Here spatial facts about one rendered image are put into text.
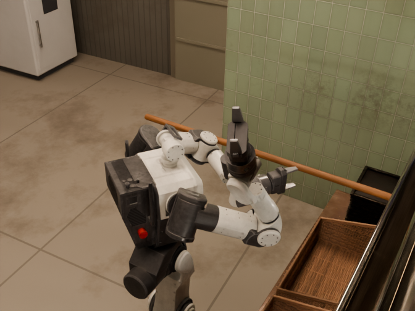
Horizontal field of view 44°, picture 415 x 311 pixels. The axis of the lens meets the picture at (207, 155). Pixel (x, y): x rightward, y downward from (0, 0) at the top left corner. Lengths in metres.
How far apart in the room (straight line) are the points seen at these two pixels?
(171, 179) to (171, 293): 0.63
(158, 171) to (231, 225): 0.32
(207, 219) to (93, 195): 2.39
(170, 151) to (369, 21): 1.80
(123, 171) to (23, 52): 4.01
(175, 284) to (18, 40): 3.99
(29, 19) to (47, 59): 0.50
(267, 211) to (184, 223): 0.26
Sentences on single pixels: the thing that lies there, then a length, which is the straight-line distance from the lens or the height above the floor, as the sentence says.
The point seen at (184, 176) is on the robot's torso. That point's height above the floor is 1.40.
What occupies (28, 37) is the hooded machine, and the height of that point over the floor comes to 0.50.
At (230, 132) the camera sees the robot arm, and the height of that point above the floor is 1.69.
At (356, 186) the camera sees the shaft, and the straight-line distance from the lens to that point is 2.10.
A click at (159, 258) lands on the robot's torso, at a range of 1.90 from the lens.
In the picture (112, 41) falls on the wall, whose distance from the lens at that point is 5.97.
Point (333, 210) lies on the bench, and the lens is 2.95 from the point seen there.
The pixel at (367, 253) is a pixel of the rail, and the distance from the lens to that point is 1.47.
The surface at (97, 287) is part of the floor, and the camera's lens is 3.27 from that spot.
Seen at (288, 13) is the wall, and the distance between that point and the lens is 3.32.
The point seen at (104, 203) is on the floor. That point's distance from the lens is 3.84.
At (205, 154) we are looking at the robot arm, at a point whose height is 1.25.
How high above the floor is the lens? 2.42
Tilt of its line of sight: 34 degrees down
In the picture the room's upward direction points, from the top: 1 degrees clockwise
